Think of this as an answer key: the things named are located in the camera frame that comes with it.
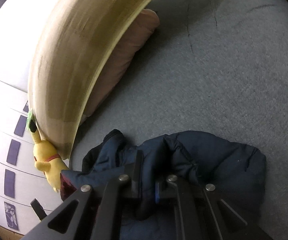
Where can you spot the beige rolled mattress bolster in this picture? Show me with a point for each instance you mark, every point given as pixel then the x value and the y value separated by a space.
pixel 75 44

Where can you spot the pink pillow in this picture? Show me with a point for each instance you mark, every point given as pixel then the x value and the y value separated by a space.
pixel 131 41

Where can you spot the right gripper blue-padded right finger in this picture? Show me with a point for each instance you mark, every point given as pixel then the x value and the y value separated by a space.
pixel 202 213

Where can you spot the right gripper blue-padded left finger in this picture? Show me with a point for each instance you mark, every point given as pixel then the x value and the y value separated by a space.
pixel 95 212

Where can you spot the yellow Pikachu plush toy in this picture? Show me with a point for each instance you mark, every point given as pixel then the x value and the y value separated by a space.
pixel 46 158

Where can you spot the navy blue quilted jacket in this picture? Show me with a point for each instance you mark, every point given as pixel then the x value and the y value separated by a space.
pixel 179 169

